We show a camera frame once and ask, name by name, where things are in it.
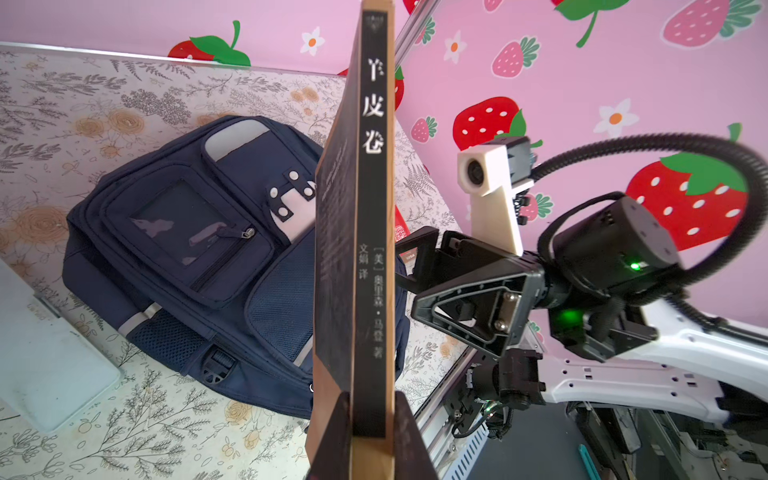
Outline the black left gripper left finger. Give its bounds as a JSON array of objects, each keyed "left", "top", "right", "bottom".
[{"left": 306, "top": 392, "right": 351, "bottom": 480}]

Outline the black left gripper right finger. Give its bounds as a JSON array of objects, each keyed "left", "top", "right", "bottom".
[{"left": 393, "top": 391, "right": 438, "bottom": 480}]

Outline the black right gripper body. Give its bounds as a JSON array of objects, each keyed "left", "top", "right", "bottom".
[{"left": 395, "top": 227, "right": 549, "bottom": 359}]

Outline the brown black scroll book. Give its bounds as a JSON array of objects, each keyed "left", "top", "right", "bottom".
[{"left": 313, "top": 1, "right": 396, "bottom": 479}]

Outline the navy blue student backpack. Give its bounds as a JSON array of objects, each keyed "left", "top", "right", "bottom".
[{"left": 61, "top": 115, "right": 412, "bottom": 421}]

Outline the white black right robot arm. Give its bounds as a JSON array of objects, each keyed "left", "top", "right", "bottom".
[{"left": 396, "top": 192, "right": 767, "bottom": 444}]

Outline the red stationery package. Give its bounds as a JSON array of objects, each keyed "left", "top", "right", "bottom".
[{"left": 394, "top": 207, "right": 410, "bottom": 242}]

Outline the light blue calculator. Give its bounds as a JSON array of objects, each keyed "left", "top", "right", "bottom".
[{"left": 1, "top": 263, "right": 121, "bottom": 433}]

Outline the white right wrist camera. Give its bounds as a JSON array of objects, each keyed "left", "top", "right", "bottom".
[{"left": 457, "top": 136, "right": 534, "bottom": 256}]

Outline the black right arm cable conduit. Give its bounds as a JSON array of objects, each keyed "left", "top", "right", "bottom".
[{"left": 530, "top": 133, "right": 768, "bottom": 289}]

